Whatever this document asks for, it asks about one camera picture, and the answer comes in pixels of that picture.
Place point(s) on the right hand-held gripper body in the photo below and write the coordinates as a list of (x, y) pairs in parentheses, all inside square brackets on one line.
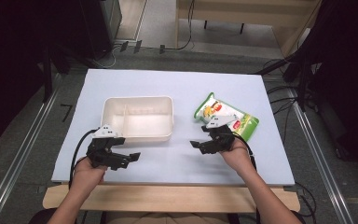
[(220, 135)]

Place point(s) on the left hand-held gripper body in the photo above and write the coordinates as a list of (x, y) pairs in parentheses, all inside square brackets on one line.
[(101, 146)]

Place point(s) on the person's right hand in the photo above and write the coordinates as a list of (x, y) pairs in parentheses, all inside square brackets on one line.
[(237, 157)]

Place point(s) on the person's left hand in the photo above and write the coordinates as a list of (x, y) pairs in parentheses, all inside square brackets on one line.
[(88, 174)]

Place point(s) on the green and white snack packet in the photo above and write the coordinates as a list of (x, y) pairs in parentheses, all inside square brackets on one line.
[(242, 123)]

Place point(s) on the white plastic divided container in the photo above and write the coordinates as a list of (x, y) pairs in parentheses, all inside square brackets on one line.
[(136, 118)]

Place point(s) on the wooden table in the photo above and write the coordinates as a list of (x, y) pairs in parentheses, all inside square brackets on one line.
[(167, 199)]

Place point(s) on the person's lap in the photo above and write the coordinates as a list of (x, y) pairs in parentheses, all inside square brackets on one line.
[(167, 218)]

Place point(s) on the black metal stand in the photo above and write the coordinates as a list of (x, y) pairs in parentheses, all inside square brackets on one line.
[(47, 77)]

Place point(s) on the dark cabinet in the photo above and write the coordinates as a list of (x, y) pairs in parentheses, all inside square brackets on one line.
[(101, 25)]

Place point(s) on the light wooden bench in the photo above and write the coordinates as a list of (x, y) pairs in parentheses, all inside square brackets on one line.
[(245, 12)]

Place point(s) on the black curtain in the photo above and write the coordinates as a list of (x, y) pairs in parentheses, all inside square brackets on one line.
[(9, 62), (348, 77)]

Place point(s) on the metal floor rail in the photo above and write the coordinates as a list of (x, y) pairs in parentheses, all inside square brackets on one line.
[(21, 149), (320, 155)]

